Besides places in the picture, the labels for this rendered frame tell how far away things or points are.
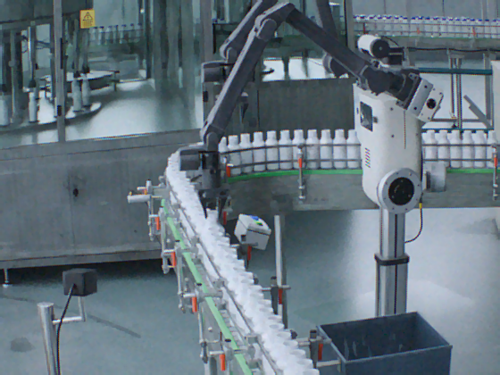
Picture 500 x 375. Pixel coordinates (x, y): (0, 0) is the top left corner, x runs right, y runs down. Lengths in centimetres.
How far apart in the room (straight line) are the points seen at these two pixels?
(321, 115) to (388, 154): 504
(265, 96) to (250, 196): 371
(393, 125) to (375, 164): 15
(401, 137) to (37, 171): 331
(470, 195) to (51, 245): 280
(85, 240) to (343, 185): 219
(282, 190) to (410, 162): 133
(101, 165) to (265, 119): 235
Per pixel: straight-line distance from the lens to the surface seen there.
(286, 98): 848
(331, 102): 858
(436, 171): 467
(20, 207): 647
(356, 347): 312
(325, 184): 481
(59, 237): 652
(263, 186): 479
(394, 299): 375
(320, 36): 328
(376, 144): 354
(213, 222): 332
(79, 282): 195
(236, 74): 324
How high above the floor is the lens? 202
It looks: 13 degrees down
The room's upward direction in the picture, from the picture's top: 2 degrees counter-clockwise
